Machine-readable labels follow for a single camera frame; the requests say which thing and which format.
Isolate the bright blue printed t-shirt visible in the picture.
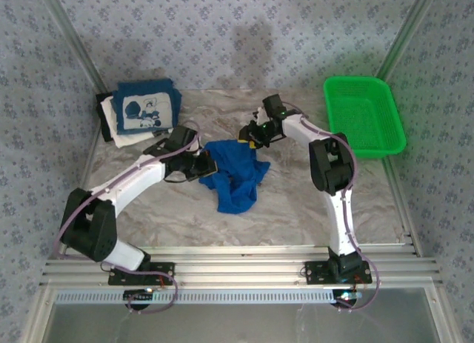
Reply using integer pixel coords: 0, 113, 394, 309
198, 138, 271, 215

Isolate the white folded t-shirt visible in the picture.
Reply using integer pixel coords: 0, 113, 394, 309
99, 94, 164, 149

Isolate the black folded t-shirt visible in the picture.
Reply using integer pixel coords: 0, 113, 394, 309
95, 93, 116, 143

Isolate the green plastic basket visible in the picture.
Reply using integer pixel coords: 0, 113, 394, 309
323, 76, 407, 161

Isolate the small black controller board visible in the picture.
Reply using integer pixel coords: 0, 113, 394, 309
123, 287, 156, 302
333, 289, 362, 307

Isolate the aluminium table side rail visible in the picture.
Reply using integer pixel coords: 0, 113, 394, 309
383, 157, 423, 257
55, 133, 103, 259

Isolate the aluminium rail beam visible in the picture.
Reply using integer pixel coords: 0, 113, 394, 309
39, 244, 444, 287

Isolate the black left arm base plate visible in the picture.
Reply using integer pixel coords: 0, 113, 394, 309
107, 261, 176, 287

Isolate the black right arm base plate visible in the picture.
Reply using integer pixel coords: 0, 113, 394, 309
304, 259, 373, 284

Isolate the aluminium frame post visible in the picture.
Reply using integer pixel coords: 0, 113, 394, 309
36, 0, 109, 96
377, 0, 444, 84

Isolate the slotted grey cable duct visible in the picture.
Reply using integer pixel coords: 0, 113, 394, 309
53, 287, 336, 305

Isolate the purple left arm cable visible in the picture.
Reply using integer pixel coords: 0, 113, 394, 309
54, 122, 203, 315

